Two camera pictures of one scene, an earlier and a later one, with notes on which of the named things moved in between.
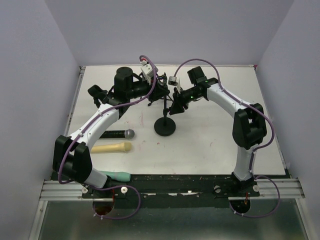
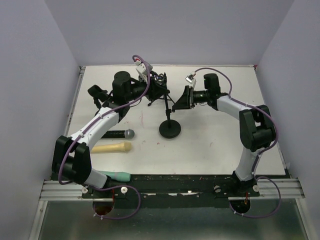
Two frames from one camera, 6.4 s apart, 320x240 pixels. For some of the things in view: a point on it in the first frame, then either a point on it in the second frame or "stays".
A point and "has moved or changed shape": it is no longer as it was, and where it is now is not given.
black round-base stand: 165,126 has moved or changed shape
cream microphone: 122,147 stays
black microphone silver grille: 128,134 stays
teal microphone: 118,176 stays
